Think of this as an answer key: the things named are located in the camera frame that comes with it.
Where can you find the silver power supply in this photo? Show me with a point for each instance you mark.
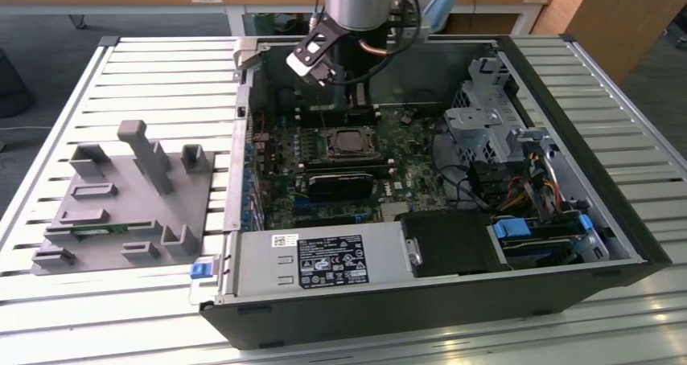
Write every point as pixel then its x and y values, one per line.
pixel 258 260

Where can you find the grey parts rack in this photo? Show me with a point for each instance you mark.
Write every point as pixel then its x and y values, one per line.
pixel 128 208

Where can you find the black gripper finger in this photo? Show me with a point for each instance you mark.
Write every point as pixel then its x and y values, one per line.
pixel 359 99

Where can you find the blue case latch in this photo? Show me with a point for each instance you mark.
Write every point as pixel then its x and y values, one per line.
pixel 202 270

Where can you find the silver CPU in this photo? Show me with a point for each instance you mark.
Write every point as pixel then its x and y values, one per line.
pixel 350 142

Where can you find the silver drive cage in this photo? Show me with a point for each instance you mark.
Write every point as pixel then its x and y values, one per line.
pixel 483 120

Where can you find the black graphics card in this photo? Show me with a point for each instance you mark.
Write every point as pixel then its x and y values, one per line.
pixel 338 188

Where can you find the green RAM stick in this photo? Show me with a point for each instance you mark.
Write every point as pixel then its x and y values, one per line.
pixel 118 228

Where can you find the blue expansion slot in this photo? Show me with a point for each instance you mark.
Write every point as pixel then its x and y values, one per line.
pixel 300 199

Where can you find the silver chipset heatsink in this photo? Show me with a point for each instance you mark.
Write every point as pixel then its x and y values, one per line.
pixel 395 212

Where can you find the green circuit board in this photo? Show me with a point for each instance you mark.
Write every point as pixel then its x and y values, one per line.
pixel 264 23

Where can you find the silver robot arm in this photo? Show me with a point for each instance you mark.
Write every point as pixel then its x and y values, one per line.
pixel 359 7

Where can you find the brown wooden cabinet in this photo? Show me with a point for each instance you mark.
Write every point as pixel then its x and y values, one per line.
pixel 627 23

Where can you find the blue plastic tab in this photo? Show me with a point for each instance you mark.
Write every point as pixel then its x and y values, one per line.
pixel 583 223

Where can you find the black plastic shroud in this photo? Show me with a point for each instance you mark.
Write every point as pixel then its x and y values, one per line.
pixel 457 240

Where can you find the silver shroud latch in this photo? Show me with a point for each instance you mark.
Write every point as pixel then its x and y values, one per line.
pixel 414 252

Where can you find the blue disk carrier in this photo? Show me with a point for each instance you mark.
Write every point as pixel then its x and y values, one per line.
pixel 510 229

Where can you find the round coin battery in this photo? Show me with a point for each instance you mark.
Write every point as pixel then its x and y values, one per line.
pixel 406 117

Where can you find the black open PC case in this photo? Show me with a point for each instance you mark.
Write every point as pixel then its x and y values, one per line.
pixel 430 321

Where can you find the black disk drive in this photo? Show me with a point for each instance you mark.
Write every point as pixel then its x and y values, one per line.
pixel 537 252

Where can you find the green motherboard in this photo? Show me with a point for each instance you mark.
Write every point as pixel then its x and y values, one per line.
pixel 415 176

